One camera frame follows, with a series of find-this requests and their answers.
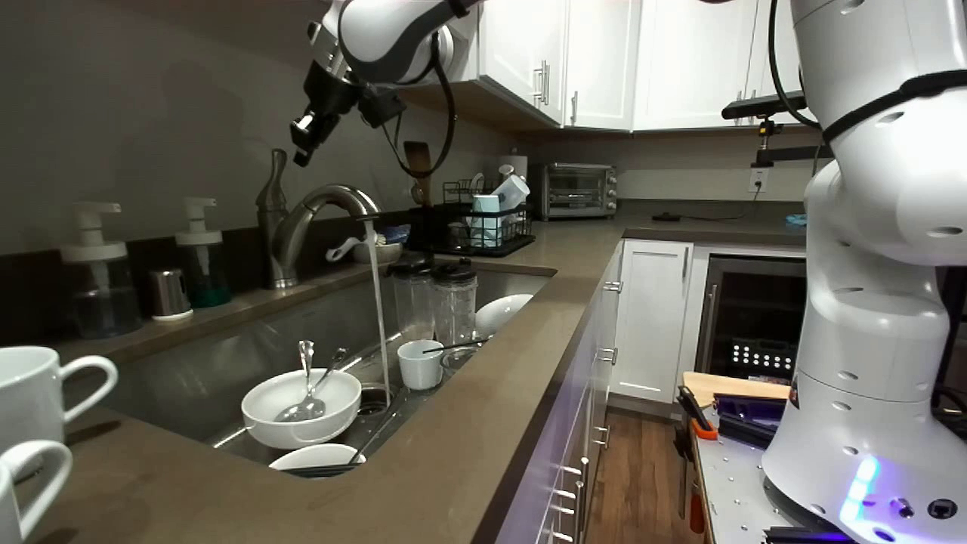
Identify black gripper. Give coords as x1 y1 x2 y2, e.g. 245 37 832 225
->
286 63 357 170

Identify chrome faucet handle lever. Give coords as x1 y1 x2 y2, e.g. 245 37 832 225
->
255 144 293 246

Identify chrome curved faucet spout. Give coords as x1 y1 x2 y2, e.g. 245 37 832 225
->
270 181 383 292

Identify wooden paddle utensil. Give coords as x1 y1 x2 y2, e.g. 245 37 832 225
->
401 139 439 212

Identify white pump soap dispenser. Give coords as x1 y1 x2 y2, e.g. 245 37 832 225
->
177 194 235 310
57 200 142 342

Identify running water stream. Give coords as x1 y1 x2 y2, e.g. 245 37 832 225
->
364 214 396 408

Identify clear blender bottle black lid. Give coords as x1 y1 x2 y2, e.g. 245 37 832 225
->
387 259 439 346

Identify teal cup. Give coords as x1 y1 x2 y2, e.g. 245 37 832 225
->
470 189 504 251

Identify stainless steel sink basin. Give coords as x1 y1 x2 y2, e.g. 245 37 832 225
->
93 259 555 480

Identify clear drinking glass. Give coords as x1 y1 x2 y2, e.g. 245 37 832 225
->
432 256 485 349

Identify metal spoon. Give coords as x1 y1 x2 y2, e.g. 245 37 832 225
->
277 340 329 424

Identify small white cup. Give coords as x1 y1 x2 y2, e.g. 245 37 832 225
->
396 340 447 394

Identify long thin utensil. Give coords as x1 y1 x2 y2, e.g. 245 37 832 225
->
421 335 494 360

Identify white plate on counter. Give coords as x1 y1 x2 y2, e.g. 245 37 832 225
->
473 291 537 342

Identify silver toaster oven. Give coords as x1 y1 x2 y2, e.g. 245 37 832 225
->
541 160 624 225

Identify large white bowl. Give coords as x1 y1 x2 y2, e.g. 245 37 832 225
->
238 365 366 454

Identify shallow white dish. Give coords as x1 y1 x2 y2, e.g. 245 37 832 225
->
265 440 369 478

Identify white upper cabinets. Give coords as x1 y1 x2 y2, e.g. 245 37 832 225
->
452 0 810 135

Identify white ceramic mug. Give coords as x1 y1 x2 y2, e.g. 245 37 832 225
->
0 346 120 454
0 438 77 544

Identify white lower cabinet door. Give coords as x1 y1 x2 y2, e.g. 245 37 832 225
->
609 235 697 406

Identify under counter drawer fronts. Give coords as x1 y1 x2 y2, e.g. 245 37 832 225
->
494 251 625 544

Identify black wine cooler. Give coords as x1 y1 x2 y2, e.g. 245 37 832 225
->
695 251 810 383

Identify wooden board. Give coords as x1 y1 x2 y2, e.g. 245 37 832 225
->
679 368 796 408

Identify dark purple box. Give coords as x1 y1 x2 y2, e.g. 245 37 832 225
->
709 394 793 446

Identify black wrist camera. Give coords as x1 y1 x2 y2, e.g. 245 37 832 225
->
357 81 408 129

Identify black looped cable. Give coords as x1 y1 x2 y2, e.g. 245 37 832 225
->
387 26 459 188

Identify black wire dish rack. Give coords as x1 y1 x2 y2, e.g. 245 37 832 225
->
442 200 537 259

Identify metal utensil handle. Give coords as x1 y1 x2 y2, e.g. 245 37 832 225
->
311 346 355 401

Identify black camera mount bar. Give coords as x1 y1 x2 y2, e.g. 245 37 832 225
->
718 88 810 124

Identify orange handled tool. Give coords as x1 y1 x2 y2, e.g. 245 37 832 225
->
676 383 723 445

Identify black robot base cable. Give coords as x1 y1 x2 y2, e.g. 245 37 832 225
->
766 0 824 133

